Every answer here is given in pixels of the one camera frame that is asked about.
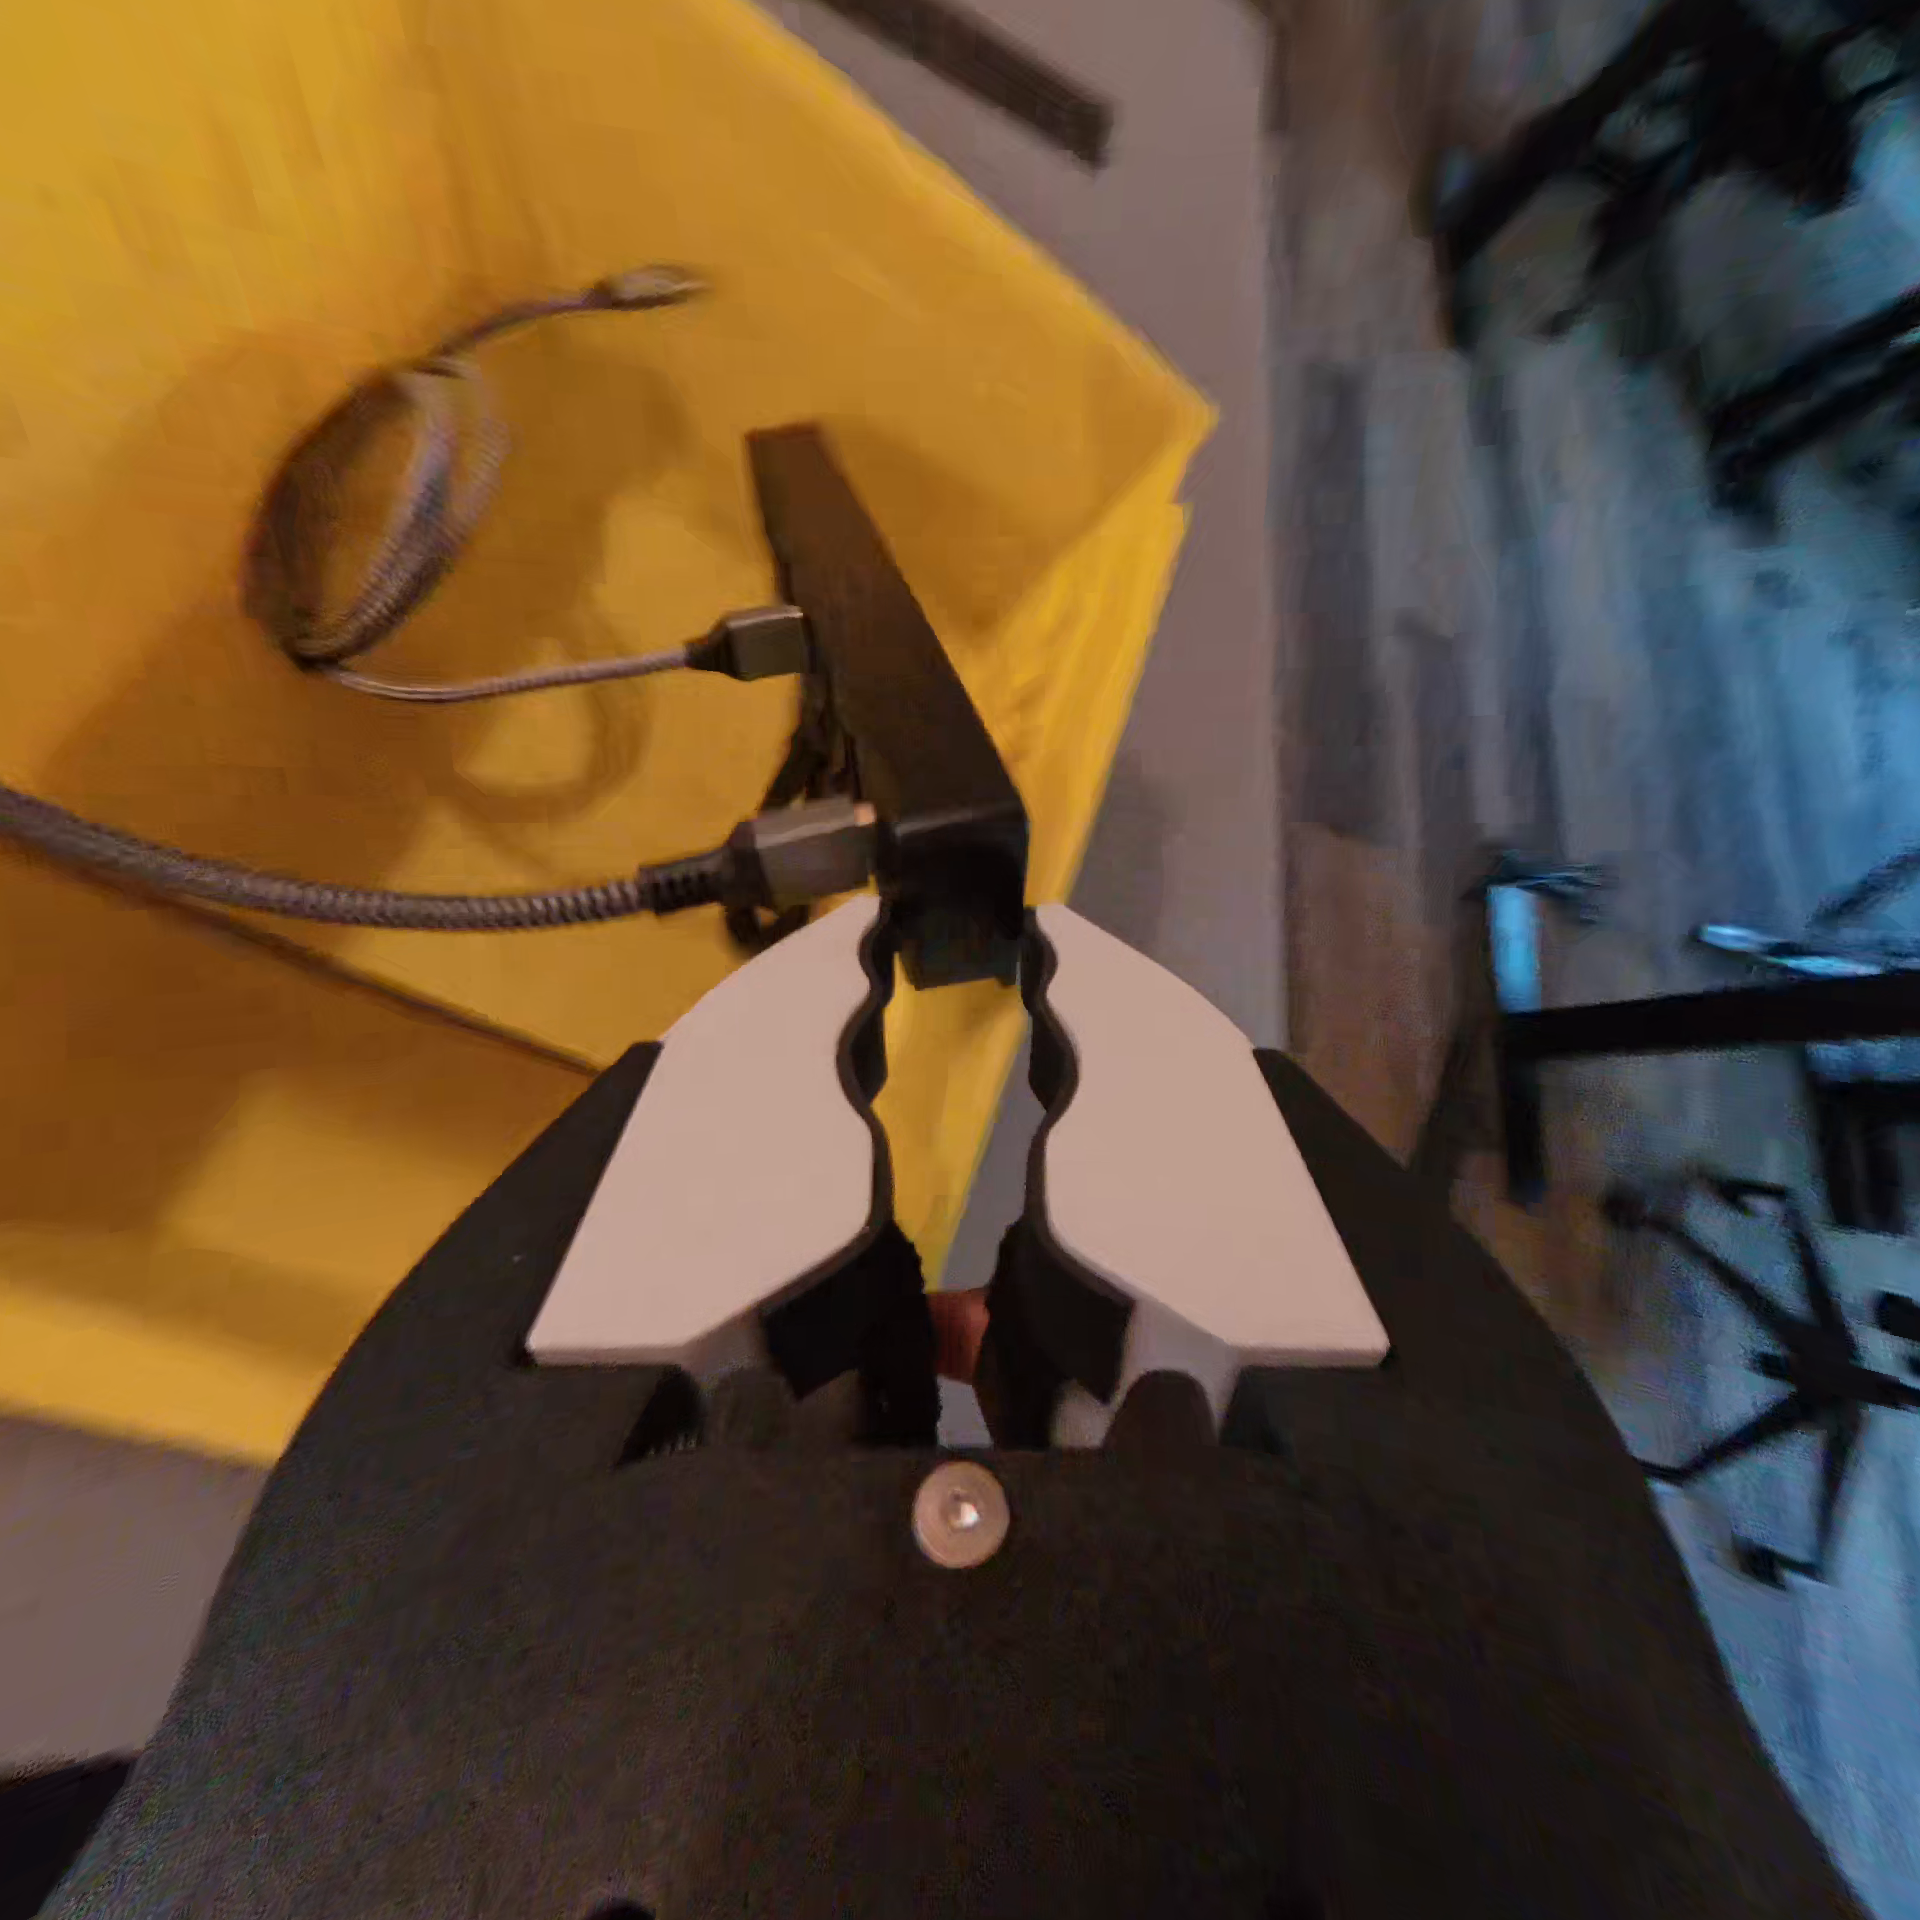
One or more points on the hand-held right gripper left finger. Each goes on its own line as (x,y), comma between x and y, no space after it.
(721,1171)

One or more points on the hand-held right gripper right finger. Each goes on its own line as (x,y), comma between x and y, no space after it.
(1201,1185)

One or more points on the black usb hub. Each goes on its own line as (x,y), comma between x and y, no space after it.
(886,675)

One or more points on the yellow plastic bin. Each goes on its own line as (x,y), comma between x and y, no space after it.
(225,224)

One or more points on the black office chair base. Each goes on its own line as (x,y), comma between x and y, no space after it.
(1822,1364)

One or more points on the dark slotted strip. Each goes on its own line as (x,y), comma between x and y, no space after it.
(1020,82)

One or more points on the black table frame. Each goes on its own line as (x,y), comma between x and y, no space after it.
(1694,1020)
(1723,136)

